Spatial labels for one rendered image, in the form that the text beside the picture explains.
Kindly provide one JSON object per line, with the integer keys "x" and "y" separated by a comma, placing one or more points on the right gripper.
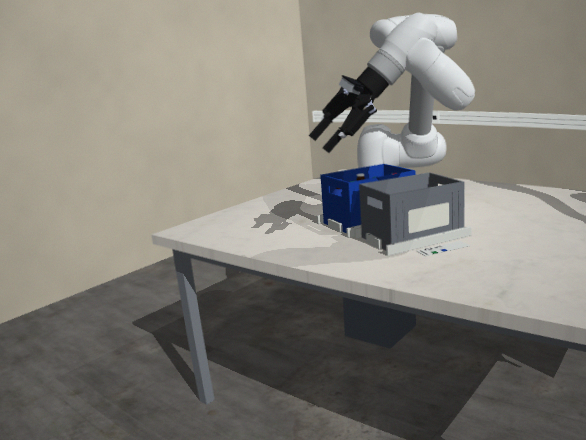
{"x": 374, "y": 84}

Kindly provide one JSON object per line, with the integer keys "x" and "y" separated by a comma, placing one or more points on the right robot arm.
{"x": 411, "y": 46}

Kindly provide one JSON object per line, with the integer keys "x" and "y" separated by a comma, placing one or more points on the blue crate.
{"x": 346, "y": 209}

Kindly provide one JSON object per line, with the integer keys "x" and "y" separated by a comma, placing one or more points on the white paper pick list strip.
{"x": 442, "y": 248}

